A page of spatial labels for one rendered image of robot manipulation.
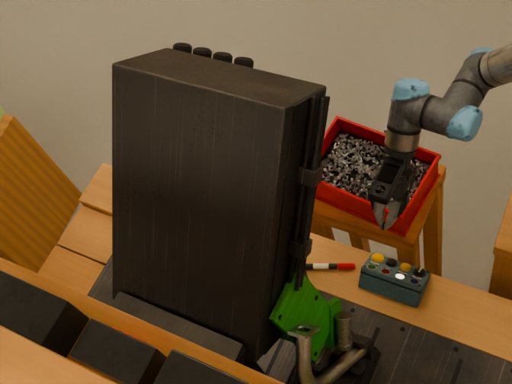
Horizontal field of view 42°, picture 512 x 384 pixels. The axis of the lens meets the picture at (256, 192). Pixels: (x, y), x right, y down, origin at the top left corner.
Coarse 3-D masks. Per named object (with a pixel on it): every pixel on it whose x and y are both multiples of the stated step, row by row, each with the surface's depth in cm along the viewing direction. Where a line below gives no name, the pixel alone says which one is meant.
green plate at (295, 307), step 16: (288, 288) 128; (304, 288) 132; (288, 304) 129; (304, 304) 133; (320, 304) 138; (272, 320) 126; (288, 320) 129; (304, 320) 134; (320, 320) 139; (288, 336) 131; (320, 336) 140
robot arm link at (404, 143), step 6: (384, 132) 152; (390, 132) 148; (390, 138) 149; (396, 138) 148; (402, 138) 147; (408, 138) 147; (414, 138) 148; (390, 144) 149; (396, 144) 148; (402, 144) 148; (408, 144) 148; (414, 144) 148; (396, 150) 149; (402, 150) 148; (408, 150) 148
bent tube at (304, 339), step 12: (300, 324) 132; (300, 336) 128; (300, 348) 130; (360, 348) 149; (300, 360) 131; (336, 360) 145; (348, 360) 145; (300, 372) 131; (324, 372) 140; (336, 372) 141
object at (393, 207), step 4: (392, 200) 156; (392, 204) 156; (396, 204) 155; (388, 208) 157; (392, 208) 156; (396, 208) 156; (392, 212) 156; (396, 212) 156; (388, 216) 158; (392, 216) 157; (396, 216) 156; (388, 220) 158; (392, 220) 157; (384, 224) 159; (388, 224) 158; (392, 224) 158; (384, 228) 160; (388, 228) 160
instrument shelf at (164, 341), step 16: (16, 272) 111; (32, 272) 110; (48, 288) 108; (64, 288) 107; (80, 304) 105; (96, 304) 105; (112, 320) 103; (128, 320) 102; (144, 336) 100; (160, 336) 99; (176, 336) 99; (192, 352) 97; (208, 352) 96; (224, 368) 95; (240, 368) 94
